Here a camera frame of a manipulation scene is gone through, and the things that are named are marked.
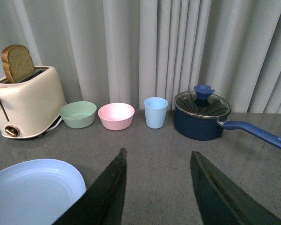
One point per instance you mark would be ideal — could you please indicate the light blue cup right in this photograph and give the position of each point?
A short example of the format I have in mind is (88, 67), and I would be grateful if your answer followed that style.
(155, 111)

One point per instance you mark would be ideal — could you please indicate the pink bowl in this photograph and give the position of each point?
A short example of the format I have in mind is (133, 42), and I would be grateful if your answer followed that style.
(116, 116)

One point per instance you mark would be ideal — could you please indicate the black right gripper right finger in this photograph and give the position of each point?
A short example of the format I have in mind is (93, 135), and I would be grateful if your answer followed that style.
(221, 201)

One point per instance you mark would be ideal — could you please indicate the green bowl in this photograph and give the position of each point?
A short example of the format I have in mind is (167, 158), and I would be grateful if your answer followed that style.
(79, 114)

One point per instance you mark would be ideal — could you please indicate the glass lid blue knob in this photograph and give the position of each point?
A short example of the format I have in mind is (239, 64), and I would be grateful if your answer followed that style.
(202, 103)

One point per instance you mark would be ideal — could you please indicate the light blue plate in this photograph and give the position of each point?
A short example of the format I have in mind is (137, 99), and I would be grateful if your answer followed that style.
(38, 192)

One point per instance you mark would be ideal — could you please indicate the dark blue saucepan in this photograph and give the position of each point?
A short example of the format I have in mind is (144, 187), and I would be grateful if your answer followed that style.
(209, 129)

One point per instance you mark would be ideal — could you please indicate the cream white toaster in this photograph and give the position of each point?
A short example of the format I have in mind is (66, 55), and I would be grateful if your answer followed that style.
(29, 108)

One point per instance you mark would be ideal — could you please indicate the brown bread slice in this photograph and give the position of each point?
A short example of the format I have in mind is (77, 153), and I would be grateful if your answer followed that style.
(17, 63)

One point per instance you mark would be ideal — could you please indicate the grey curtain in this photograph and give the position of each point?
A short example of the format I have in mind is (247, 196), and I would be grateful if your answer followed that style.
(128, 50)

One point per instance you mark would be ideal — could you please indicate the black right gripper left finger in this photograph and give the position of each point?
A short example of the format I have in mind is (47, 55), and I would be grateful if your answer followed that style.
(103, 202)

